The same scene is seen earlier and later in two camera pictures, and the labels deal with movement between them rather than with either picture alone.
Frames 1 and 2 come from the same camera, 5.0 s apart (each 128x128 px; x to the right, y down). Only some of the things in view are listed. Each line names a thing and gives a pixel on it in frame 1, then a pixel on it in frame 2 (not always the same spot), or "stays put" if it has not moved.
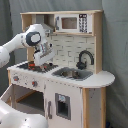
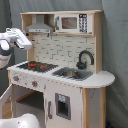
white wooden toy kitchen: (69, 90) stays put
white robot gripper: (46, 51) to (18, 37)
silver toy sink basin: (75, 74) stays put
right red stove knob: (34, 83) stays put
